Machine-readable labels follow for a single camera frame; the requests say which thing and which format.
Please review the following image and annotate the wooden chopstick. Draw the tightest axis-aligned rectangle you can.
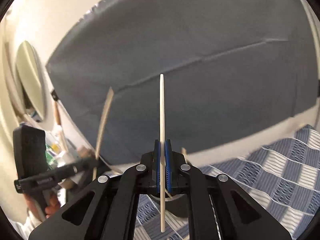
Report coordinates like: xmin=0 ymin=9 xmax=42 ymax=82
xmin=159 ymin=74 xmax=166 ymax=233
xmin=92 ymin=87 xmax=115 ymax=181

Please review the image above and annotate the blue white patterned tablecloth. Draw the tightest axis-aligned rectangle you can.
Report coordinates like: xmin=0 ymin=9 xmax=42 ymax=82
xmin=134 ymin=124 xmax=320 ymax=240

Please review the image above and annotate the person's left hand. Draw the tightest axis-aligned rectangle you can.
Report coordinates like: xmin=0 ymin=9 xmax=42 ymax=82
xmin=23 ymin=192 xmax=61 ymax=221

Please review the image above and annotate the black tumbler cup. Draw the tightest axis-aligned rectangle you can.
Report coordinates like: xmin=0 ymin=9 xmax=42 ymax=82
xmin=165 ymin=194 xmax=188 ymax=219

